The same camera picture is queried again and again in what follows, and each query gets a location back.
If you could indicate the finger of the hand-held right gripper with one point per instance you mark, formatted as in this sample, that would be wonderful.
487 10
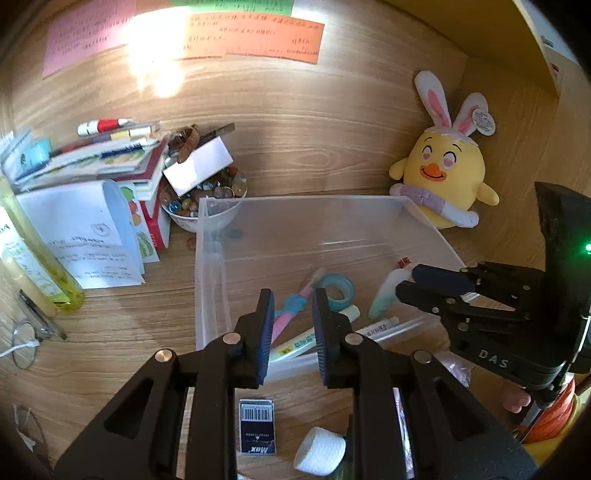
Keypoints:
438 276
415 295

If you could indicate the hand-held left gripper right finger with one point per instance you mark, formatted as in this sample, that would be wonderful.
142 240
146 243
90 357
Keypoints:
320 339

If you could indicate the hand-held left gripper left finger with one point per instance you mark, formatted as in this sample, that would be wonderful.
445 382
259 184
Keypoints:
266 339

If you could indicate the white teal plastic tool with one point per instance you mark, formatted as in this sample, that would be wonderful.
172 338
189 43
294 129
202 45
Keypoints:
383 295

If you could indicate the black staples box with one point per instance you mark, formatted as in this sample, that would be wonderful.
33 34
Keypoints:
256 429

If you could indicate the clear plastic storage box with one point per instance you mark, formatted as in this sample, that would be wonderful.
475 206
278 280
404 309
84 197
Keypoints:
300 230

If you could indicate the white gauze tape roll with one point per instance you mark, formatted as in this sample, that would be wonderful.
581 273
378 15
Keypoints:
318 450

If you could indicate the person's right hand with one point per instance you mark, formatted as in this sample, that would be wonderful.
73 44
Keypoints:
517 399

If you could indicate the yellow green highlighter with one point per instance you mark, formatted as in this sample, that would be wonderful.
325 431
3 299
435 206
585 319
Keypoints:
295 346

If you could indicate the pink teal pen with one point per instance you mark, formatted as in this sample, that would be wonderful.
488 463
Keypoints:
295 304

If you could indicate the white glue stick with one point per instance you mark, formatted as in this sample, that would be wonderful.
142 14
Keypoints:
376 328

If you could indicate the teal washi tape roll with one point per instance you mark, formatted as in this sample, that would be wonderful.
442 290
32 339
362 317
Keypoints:
348 295

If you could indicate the yellow chick plush toy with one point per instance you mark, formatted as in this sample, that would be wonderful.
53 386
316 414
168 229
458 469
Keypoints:
448 161

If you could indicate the white bowl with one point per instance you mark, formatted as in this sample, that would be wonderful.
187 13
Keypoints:
184 221

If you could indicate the yellow cloth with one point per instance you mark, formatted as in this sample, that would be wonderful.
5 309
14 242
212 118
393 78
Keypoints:
549 450

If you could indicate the red white box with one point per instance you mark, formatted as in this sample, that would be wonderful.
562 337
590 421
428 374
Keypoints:
157 226

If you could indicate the pile of colourful beads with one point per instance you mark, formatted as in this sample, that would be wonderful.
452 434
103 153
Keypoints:
221 184

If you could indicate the fruit print notebook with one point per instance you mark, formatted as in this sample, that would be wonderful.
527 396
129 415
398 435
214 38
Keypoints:
138 221

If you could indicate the white card box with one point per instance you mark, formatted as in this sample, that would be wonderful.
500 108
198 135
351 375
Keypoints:
198 168

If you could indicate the dark red cover book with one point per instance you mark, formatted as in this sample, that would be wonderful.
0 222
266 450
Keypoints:
154 168

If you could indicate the white folded leaflet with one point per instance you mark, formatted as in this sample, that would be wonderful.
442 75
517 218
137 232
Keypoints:
78 230

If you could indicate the metal clip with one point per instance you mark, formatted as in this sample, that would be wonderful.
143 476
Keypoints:
41 316

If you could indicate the stack of books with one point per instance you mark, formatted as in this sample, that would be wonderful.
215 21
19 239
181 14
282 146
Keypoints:
101 159

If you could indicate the yellow label pen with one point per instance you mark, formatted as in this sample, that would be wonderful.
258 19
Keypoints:
122 134

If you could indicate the tall yellow liquid bottle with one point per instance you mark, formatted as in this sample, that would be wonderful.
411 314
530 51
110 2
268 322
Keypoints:
27 258

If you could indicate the red white marker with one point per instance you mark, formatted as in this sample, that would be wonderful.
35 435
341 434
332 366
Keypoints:
106 124

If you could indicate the orange paper note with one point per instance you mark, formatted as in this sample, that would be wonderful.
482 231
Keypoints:
277 41

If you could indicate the teal small box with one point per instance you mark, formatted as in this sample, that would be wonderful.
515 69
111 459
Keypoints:
39 153

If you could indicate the green paper note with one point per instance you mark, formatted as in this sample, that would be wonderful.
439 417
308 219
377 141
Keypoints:
231 5

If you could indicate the pink paper note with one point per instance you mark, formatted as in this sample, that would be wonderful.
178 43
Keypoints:
83 37

